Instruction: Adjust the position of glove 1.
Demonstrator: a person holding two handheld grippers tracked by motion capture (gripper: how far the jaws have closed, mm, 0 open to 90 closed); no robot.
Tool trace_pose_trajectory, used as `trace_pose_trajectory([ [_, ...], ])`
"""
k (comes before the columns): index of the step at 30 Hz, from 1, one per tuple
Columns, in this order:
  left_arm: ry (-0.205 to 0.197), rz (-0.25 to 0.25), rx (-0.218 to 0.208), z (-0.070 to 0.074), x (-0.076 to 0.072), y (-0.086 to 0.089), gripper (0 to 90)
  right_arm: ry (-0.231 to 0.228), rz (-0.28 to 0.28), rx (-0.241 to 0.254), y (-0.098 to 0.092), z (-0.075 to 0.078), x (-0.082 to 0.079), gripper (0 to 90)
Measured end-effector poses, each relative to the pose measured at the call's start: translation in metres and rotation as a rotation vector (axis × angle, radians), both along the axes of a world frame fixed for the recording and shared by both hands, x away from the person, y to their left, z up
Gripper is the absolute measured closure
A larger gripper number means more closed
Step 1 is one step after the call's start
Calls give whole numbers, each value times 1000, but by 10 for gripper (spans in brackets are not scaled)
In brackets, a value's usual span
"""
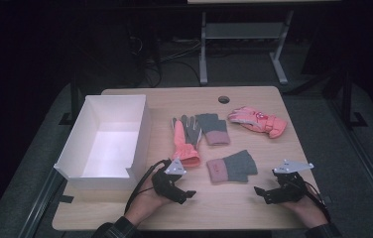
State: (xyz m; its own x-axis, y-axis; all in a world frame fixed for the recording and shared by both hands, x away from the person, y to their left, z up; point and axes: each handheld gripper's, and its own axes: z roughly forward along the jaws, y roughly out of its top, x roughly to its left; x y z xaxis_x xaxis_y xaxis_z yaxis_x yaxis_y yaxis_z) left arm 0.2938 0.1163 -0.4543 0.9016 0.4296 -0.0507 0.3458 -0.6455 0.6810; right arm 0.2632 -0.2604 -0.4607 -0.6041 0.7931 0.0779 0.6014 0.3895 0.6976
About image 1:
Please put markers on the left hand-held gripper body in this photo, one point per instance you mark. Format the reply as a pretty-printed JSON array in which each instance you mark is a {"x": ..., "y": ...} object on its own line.
[{"x": 166, "y": 185}]

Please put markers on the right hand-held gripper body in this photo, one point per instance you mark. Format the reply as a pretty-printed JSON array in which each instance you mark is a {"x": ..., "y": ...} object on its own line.
[{"x": 292, "y": 190}]

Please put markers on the gray knit glove pink cuff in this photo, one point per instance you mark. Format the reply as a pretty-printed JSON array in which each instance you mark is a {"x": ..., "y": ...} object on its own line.
[
  {"x": 215, "y": 129},
  {"x": 232, "y": 168}
]

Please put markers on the pink ski glove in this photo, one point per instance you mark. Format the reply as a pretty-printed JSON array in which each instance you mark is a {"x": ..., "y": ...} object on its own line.
[
  {"x": 260, "y": 122},
  {"x": 184, "y": 147}
]

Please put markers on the white box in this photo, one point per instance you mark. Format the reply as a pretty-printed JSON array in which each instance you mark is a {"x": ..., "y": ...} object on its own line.
[{"x": 108, "y": 145}]

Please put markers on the person's right hand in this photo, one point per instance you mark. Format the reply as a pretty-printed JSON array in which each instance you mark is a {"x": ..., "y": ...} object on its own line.
[{"x": 308, "y": 210}]

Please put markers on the person's left hand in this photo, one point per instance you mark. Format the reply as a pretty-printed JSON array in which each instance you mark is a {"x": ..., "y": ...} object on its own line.
[{"x": 145, "y": 203}]

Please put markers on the gray metal stand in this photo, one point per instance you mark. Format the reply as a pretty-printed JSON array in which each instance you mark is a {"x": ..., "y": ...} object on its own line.
[{"x": 244, "y": 31}]

